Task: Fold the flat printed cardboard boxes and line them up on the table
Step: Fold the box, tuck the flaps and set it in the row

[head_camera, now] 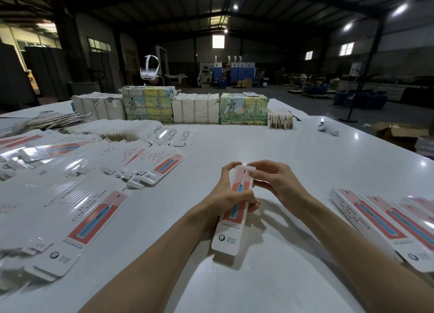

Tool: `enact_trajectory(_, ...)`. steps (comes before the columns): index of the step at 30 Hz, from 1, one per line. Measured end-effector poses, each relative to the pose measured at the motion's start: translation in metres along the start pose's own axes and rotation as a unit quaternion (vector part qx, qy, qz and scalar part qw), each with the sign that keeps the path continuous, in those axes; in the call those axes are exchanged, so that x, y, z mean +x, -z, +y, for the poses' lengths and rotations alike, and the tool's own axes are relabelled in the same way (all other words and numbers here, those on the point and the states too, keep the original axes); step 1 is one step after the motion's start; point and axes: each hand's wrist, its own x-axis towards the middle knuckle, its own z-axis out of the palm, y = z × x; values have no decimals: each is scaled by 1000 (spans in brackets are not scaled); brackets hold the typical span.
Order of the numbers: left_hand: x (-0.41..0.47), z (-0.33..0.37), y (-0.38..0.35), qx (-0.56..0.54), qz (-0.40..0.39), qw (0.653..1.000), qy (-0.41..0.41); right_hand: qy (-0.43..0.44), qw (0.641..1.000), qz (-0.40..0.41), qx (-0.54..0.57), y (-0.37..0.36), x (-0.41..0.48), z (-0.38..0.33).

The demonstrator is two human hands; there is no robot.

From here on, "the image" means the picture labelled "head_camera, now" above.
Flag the person's left hand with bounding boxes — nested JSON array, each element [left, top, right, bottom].
[[200, 161, 260, 232]]

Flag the pile of grey flat sheets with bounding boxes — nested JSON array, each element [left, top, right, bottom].
[[0, 111, 92, 137]]

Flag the dark grey cabinet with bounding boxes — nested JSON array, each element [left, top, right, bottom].
[[26, 46, 71, 101]]

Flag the white plastic bags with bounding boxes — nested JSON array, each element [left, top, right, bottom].
[[415, 136, 434, 158]]

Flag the green printed carton bundle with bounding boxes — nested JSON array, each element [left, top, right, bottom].
[[220, 92, 269, 126]]

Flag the row of white cartons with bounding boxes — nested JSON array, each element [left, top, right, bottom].
[[172, 94, 221, 124], [71, 92, 126, 121]]

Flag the small white object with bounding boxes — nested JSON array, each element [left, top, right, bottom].
[[316, 119, 339, 137]]

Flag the grey crate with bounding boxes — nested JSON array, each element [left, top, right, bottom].
[[69, 81, 101, 96]]

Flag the black floor stand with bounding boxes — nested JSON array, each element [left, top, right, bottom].
[[339, 52, 382, 123]]

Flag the blue machine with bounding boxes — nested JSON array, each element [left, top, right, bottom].
[[212, 60, 256, 88]]

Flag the person's left forearm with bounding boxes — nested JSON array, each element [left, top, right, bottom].
[[81, 211, 218, 313]]

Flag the white headset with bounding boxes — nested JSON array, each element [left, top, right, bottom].
[[140, 55, 161, 80]]

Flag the red white carton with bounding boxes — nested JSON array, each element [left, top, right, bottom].
[[211, 166, 256, 256]]

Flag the open cardboard box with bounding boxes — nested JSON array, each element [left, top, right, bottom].
[[373, 122, 430, 151]]

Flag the person's right forearm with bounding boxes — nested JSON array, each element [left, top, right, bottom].
[[290, 199, 434, 313]]

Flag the pile of carton blanks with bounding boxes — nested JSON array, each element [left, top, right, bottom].
[[0, 118, 198, 297]]

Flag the small beige card stack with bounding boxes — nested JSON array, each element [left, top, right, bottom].
[[267, 111, 294, 130]]

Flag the green yellow carton bundle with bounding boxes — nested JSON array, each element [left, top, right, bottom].
[[120, 86, 177, 123]]

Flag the person's right hand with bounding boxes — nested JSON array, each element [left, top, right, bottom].
[[247, 160, 309, 218]]

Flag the blue bins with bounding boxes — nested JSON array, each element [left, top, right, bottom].
[[334, 90, 388, 110]]

